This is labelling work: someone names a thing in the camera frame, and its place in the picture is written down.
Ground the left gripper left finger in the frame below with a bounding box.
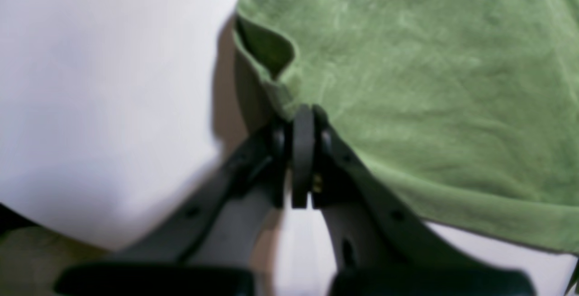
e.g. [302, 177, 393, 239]
[54, 107, 304, 296]

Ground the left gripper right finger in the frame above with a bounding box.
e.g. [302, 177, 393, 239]
[303, 105, 535, 296]

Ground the green t-shirt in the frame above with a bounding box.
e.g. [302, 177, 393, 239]
[234, 0, 579, 254]

